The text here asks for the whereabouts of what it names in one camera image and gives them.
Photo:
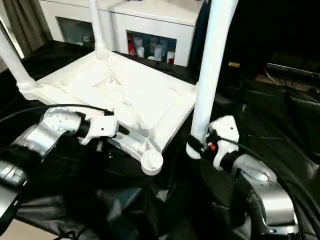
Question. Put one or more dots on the white plastic table top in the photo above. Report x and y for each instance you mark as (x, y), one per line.
(125, 90)

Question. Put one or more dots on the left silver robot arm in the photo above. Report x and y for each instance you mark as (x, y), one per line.
(45, 130)

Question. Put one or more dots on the black plastic mat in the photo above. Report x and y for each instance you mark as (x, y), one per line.
(150, 210)

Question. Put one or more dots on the small red bottle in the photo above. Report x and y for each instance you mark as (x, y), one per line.
(131, 47)

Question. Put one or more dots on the small white jar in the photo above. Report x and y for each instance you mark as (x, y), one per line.
(170, 56)

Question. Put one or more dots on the white glass-door cabinet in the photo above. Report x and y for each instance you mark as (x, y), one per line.
(150, 15)

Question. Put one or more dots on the grey curtain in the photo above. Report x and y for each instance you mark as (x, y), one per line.
(25, 20)

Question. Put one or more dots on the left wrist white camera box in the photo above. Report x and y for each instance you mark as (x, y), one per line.
(100, 127)

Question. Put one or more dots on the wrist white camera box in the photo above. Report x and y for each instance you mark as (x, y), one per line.
(100, 127)
(225, 135)

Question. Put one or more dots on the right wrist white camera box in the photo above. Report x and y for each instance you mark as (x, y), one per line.
(225, 135)

